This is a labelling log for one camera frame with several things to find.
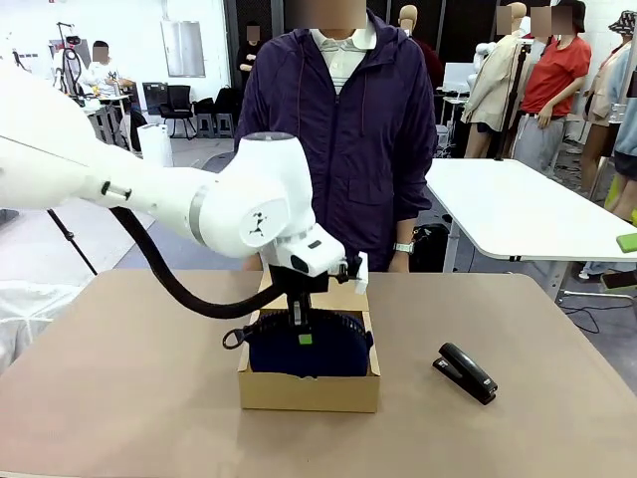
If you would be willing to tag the person in navy jacket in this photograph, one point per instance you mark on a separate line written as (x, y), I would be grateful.
(348, 149)

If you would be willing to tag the white floor cabinet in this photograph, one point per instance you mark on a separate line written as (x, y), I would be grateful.
(155, 144)

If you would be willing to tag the seated person in white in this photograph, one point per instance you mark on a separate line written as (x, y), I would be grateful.
(99, 74)

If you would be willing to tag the black tripod leg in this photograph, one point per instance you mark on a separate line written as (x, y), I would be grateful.
(69, 235)

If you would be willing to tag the grey wall panel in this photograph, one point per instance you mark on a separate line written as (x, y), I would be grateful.
(182, 47)

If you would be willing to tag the black office chair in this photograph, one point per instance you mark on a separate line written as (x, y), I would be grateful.
(176, 102)

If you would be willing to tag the person's left forearm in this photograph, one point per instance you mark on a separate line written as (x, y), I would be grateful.
(404, 231)

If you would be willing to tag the person's left hand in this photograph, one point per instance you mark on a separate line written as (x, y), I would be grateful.
(399, 262)

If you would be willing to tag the white table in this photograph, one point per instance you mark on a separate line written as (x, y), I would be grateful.
(522, 209)

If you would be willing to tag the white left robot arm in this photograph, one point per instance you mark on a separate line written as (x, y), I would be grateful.
(149, 194)

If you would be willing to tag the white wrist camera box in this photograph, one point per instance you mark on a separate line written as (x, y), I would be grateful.
(362, 274)

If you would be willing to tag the navy zipper pouch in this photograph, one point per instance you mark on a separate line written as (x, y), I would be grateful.
(323, 358)

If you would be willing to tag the black stapler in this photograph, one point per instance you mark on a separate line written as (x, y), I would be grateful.
(465, 371)

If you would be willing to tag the person in black clothes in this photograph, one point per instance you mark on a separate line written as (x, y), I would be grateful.
(249, 65)

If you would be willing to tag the person in red shirt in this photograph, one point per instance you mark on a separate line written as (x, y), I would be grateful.
(555, 79)

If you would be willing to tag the green flat object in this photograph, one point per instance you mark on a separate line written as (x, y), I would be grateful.
(627, 243)

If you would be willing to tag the mannequin in cream jacket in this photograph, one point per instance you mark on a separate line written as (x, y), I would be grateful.
(604, 99)

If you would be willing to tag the open brown cardboard box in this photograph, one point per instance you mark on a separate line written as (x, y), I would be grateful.
(308, 393)

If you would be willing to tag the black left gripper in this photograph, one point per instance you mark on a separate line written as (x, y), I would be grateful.
(298, 281)

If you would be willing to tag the white wristwatch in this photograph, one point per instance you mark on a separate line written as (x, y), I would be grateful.
(404, 247)

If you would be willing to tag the mannequin in beige coat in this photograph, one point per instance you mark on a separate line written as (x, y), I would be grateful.
(492, 89)

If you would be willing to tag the black bag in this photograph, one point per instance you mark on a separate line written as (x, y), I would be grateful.
(430, 249)

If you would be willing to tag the person in bucket hat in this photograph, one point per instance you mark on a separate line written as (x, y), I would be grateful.
(628, 109)

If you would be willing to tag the white cloth cover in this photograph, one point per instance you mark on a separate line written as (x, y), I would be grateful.
(20, 309)

